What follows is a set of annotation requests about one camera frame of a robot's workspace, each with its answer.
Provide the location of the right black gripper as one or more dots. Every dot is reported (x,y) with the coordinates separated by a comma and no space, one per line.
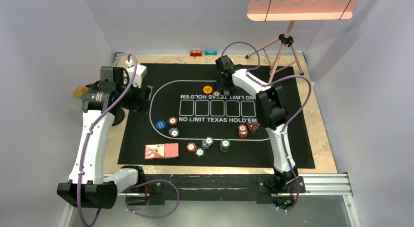
(220,85)

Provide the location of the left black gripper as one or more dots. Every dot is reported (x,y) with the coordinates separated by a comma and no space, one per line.
(143,103)

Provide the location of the orange big blind button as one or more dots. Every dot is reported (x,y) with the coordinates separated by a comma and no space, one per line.
(207,89)

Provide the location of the blue small blind button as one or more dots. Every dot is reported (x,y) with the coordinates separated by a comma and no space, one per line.
(160,125)

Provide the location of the single blue poker chip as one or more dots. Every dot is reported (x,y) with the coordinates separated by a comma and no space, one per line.
(173,132)

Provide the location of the red playing card box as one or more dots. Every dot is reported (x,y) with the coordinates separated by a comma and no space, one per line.
(161,151)

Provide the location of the small red chip stack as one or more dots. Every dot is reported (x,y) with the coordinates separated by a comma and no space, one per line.
(242,130)

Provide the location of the triangular all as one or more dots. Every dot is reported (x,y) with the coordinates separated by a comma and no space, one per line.
(253,127)

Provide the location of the red poker chip stack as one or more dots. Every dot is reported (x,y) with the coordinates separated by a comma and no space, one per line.
(191,147)

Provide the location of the blue poker chip stack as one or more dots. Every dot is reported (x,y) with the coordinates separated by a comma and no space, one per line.
(207,142)

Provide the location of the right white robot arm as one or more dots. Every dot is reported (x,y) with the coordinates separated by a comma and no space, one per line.
(271,113)

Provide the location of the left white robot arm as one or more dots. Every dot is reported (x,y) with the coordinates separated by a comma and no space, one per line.
(103,105)

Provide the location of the teal toy block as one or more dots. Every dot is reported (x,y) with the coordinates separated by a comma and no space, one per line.
(210,53)

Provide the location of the black round microphone base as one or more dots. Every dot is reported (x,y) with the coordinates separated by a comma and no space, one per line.
(119,117)

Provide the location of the red toy block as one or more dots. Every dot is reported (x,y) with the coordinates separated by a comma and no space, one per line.
(196,53)

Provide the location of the black poker table mat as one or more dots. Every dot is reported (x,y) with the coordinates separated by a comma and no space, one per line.
(178,92)

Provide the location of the gold microphone head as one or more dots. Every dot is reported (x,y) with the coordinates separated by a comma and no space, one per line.
(79,92)

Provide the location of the green poker chip stack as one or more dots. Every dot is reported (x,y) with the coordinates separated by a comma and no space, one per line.
(224,145)

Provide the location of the pink tripod stand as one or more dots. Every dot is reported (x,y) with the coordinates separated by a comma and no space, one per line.
(286,41)

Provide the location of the pink perforated panel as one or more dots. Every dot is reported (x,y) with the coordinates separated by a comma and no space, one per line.
(300,10)

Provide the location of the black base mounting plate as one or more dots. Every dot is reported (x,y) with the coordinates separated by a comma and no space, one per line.
(214,187)

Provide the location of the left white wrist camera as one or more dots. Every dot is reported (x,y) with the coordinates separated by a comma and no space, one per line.
(137,74)

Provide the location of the aluminium rail frame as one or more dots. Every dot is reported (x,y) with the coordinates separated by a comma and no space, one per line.
(315,184)

